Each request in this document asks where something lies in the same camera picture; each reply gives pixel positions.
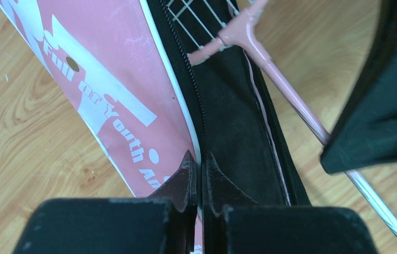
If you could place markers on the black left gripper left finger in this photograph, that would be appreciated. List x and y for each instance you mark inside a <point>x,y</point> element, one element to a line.
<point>163,222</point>

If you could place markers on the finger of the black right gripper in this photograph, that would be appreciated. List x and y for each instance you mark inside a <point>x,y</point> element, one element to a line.
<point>366,131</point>

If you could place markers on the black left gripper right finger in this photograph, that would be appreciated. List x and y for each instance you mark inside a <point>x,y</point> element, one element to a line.
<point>232,222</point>

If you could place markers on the pink racket cover bag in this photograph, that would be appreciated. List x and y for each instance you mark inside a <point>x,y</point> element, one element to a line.
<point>124,67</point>

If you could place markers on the pink badminton racket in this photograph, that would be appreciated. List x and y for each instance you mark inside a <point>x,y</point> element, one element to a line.
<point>239,31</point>

